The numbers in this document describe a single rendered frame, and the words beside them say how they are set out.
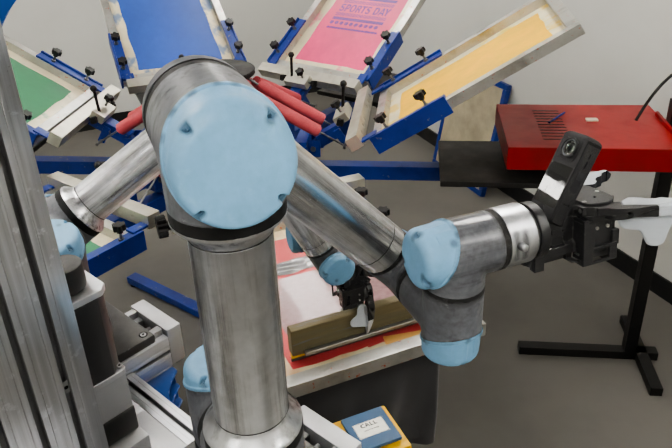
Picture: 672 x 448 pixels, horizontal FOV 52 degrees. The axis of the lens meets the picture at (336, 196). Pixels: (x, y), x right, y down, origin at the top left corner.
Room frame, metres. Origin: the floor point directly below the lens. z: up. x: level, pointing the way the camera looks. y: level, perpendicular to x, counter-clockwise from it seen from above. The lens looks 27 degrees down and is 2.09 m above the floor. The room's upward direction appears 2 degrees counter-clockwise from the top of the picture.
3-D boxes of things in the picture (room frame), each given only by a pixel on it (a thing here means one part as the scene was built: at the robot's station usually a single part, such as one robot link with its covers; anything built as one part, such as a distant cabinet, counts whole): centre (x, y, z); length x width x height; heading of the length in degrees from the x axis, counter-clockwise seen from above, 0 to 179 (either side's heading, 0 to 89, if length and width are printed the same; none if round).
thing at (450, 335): (0.71, -0.13, 1.56); 0.11 x 0.08 x 0.11; 21
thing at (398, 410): (1.39, -0.06, 0.74); 0.45 x 0.03 x 0.43; 113
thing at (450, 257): (0.69, -0.14, 1.65); 0.11 x 0.08 x 0.09; 111
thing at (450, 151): (2.54, -0.21, 0.91); 1.34 x 0.41 x 0.08; 83
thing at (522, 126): (2.45, -0.95, 1.06); 0.61 x 0.46 x 0.12; 83
